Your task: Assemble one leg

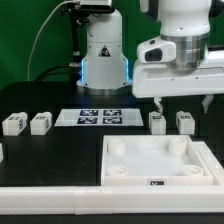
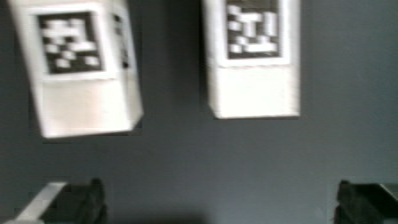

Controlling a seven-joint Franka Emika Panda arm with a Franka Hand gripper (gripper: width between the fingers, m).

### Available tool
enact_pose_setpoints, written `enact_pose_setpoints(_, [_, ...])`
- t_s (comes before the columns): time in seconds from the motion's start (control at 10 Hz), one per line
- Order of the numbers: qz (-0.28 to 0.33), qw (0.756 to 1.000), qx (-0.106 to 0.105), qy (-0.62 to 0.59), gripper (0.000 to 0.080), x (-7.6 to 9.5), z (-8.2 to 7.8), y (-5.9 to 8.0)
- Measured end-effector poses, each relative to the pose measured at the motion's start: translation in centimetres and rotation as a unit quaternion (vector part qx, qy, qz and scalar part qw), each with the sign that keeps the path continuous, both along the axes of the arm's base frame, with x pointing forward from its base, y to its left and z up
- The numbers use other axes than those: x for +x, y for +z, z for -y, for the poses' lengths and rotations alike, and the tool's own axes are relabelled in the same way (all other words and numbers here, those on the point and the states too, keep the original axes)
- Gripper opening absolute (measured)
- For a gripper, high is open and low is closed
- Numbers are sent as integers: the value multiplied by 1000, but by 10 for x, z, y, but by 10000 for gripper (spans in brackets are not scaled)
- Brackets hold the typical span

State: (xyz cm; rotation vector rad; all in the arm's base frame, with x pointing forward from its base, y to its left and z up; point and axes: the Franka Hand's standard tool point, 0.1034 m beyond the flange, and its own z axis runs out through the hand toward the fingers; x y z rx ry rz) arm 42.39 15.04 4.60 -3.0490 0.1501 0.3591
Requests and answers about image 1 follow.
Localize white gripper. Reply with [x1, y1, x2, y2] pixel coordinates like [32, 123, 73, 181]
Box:
[132, 50, 224, 115]

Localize white square tabletop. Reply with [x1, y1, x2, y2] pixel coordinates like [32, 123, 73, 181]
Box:
[101, 135, 215, 186]

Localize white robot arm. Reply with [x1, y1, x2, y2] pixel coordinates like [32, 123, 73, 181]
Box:
[78, 0, 224, 110]

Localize white base tag plate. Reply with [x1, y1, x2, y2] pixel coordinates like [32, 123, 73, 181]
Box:
[55, 108, 143, 127]

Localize white L-shaped obstacle fence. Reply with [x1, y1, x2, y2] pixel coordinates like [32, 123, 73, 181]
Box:
[0, 142, 224, 215]

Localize white part at left edge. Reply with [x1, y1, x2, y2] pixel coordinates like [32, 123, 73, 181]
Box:
[0, 143, 4, 163]

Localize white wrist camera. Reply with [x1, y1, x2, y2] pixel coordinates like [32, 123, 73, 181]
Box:
[137, 39, 176, 63]

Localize grey camera on mount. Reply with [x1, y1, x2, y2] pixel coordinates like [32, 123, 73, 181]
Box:
[80, 0, 112, 13]

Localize black cable bundle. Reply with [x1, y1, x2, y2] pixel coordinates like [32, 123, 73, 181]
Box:
[35, 6, 88, 83]

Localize white cable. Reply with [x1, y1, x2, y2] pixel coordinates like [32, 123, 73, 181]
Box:
[27, 0, 81, 82]

